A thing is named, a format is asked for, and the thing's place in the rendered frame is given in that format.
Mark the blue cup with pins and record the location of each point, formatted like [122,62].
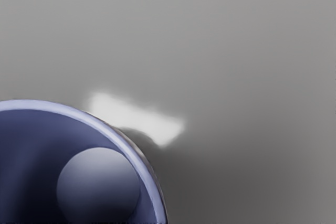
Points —
[34,140]

